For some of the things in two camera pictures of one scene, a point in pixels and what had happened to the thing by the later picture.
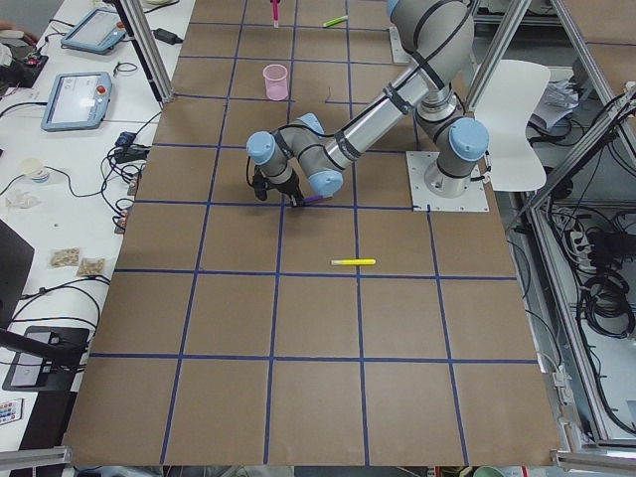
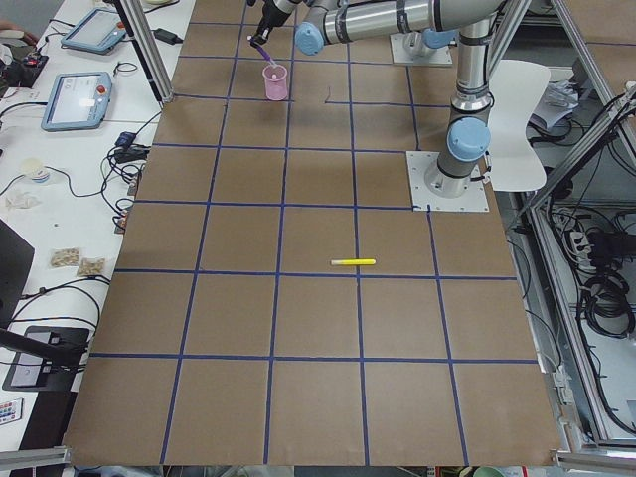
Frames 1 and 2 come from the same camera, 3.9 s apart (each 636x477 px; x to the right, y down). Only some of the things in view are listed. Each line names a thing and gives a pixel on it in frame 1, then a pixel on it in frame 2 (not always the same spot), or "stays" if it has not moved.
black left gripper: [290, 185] to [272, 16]
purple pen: [312, 199] to [262, 52]
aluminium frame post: [145, 42] stays
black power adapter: [167, 36] stays
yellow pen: [359, 261] stays
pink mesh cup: [275, 77] stays
